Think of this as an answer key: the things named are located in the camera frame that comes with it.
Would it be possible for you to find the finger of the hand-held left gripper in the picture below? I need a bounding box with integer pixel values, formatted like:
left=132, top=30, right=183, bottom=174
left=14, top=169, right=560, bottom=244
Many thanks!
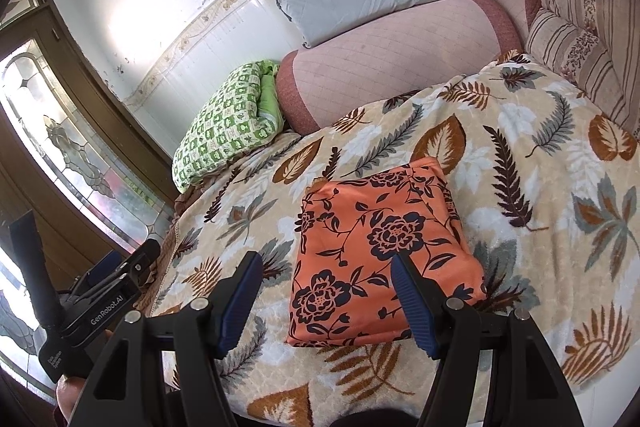
left=67, top=251, right=128, bottom=300
left=114, top=238, right=162, bottom=284

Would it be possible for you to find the pink quilted bolster cushion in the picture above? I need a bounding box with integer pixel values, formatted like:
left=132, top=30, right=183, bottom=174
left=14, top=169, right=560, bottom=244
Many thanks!
left=277, top=0, right=524, bottom=135

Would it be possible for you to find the person's left hand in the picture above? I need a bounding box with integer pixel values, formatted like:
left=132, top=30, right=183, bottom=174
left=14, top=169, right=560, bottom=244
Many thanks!
left=55, top=376, right=93, bottom=427

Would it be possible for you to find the orange floral garment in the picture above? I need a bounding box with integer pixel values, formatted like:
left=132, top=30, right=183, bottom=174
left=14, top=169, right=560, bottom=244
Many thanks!
left=285, top=157, right=488, bottom=349

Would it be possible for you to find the striped floral pillow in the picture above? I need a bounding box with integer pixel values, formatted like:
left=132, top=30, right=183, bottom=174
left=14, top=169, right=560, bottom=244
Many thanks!
left=525, top=0, right=640, bottom=138

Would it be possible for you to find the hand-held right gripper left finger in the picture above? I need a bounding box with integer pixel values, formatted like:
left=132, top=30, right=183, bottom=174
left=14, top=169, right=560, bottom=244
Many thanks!
left=67, top=252, right=264, bottom=427

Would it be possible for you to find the wooden door with stained glass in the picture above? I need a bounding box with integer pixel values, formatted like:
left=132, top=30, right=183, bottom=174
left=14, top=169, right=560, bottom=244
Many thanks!
left=0, top=0, right=182, bottom=408

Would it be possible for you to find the green checked quilt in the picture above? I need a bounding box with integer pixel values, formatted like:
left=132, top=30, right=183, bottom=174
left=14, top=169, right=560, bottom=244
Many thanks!
left=171, top=60, right=287, bottom=190

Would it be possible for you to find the leaf print blanket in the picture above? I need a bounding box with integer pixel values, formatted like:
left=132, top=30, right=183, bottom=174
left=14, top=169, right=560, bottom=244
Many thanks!
left=145, top=49, right=640, bottom=427

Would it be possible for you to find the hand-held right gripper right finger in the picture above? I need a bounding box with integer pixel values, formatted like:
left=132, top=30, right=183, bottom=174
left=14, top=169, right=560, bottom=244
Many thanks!
left=391, top=253, right=586, bottom=427

